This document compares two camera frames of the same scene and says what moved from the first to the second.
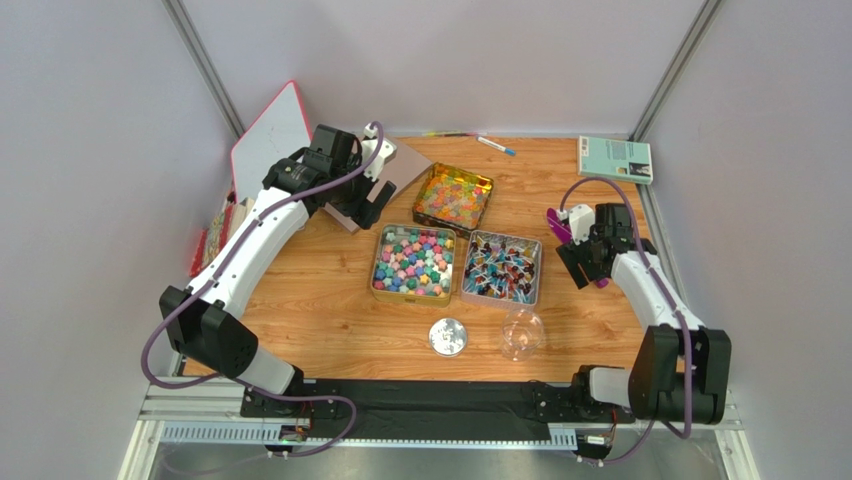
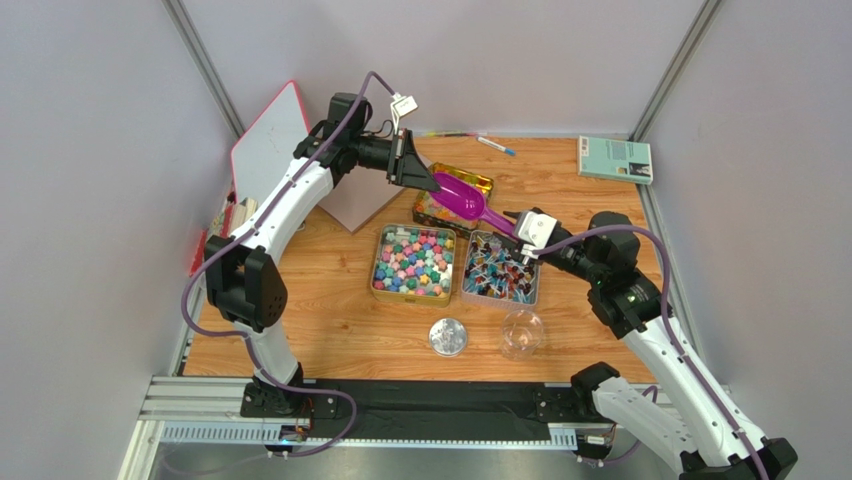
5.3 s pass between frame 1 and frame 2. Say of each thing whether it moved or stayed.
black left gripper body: moved
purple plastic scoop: moved
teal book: stayed
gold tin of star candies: stayed
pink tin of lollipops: stayed
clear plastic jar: stayed
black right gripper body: moved
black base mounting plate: stayed
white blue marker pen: stayed
